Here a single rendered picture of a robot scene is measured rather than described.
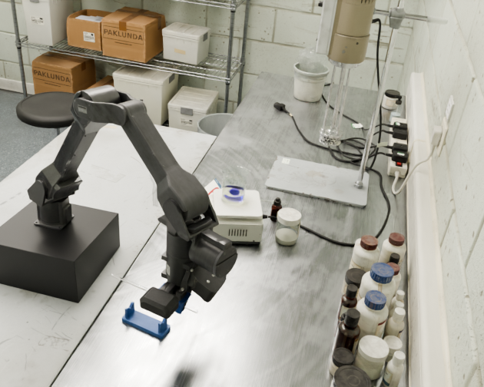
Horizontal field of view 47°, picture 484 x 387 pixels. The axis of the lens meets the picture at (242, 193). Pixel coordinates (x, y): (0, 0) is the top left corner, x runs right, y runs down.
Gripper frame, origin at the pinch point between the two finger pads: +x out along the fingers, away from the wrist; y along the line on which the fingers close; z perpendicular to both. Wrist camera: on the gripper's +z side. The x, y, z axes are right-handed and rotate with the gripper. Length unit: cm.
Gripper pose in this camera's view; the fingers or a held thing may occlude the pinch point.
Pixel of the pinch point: (180, 299)
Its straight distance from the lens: 107.1
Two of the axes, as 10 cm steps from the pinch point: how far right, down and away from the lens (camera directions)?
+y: 4.4, -4.5, 7.8
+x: -0.9, 8.4, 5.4
